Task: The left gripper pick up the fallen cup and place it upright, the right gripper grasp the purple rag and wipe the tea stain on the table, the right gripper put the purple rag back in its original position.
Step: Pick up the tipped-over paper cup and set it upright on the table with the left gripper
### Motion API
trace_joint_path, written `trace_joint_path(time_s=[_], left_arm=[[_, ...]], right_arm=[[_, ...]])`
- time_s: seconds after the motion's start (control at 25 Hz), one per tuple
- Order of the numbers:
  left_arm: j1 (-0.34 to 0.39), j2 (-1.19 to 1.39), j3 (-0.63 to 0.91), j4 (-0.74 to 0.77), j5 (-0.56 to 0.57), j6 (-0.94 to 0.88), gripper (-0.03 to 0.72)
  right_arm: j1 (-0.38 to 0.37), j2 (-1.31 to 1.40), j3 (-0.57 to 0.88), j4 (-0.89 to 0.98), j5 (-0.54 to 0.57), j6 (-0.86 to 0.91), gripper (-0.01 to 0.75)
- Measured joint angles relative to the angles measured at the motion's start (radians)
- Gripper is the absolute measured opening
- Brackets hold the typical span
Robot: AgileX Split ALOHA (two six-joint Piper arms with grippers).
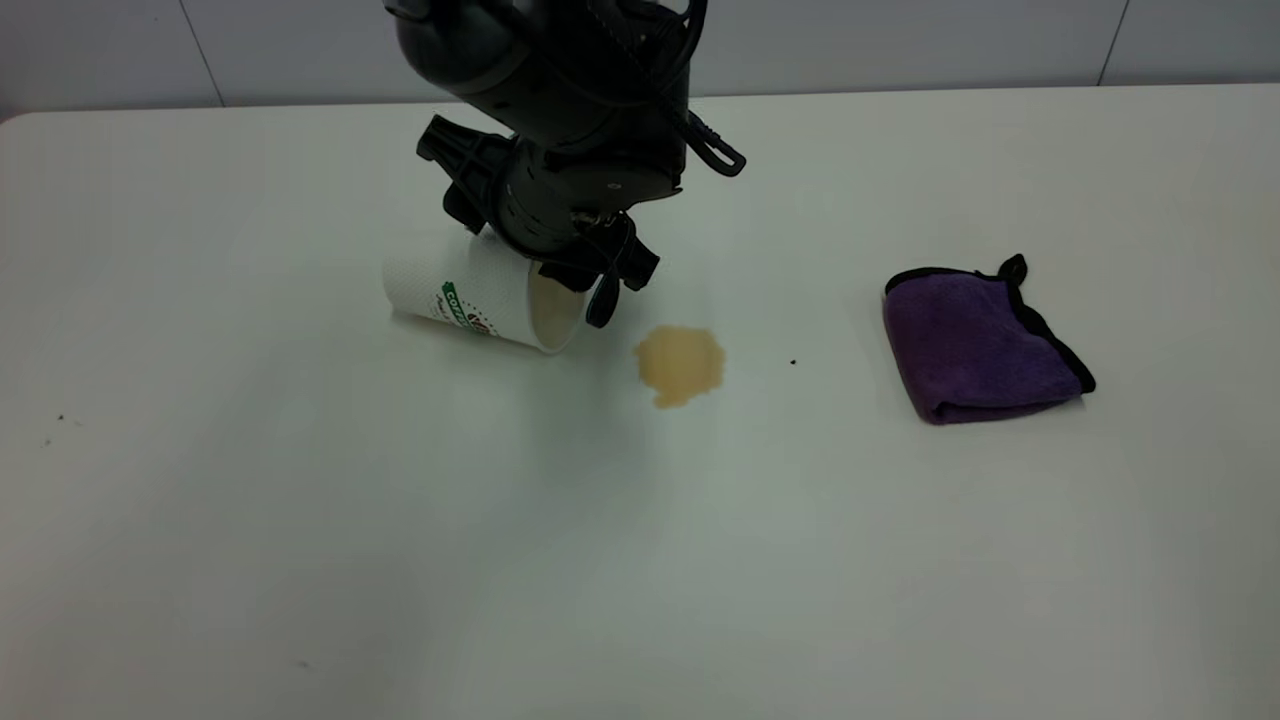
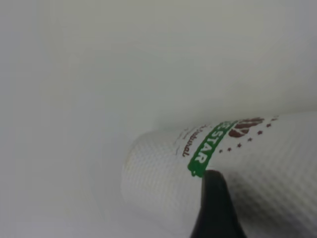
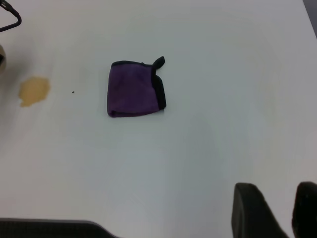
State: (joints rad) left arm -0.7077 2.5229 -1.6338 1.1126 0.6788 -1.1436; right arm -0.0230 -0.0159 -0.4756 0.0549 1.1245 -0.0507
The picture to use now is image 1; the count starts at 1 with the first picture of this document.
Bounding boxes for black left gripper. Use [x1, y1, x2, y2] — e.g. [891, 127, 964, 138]
[488, 138, 689, 330]

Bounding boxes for white paper coffee cup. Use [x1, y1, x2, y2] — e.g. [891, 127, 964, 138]
[382, 232, 591, 355]

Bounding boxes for purple microfiber cloth black trim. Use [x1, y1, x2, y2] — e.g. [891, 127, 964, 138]
[882, 254, 1097, 427]

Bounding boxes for brown coffee spill puddle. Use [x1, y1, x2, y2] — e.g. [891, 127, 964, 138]
[636, 326, 727, 409]

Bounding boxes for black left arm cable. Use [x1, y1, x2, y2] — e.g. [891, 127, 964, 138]
[684, 108, 748, 180]

